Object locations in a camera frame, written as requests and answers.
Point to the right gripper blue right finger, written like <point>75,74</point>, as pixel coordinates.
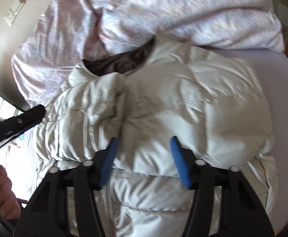
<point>180,162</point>

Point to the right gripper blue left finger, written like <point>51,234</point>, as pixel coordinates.
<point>108,156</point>

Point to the white puffer down jacket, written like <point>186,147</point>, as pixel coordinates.
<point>215,105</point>

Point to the person's left hand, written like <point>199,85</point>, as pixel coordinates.
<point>9,207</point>

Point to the lavender bed sheet mattress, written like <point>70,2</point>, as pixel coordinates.
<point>272,70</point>

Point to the pink floral crumpled duvet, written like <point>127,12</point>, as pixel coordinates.
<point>71,30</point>

